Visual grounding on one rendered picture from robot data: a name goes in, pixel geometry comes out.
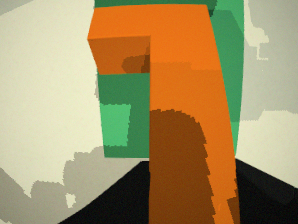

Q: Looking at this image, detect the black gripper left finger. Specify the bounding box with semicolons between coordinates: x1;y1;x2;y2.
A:
59;160;150;224

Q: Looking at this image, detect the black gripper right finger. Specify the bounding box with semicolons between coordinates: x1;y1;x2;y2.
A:
234;159;298;224

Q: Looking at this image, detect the orange l-shaped part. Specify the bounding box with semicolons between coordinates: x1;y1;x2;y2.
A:
88;4;241;224

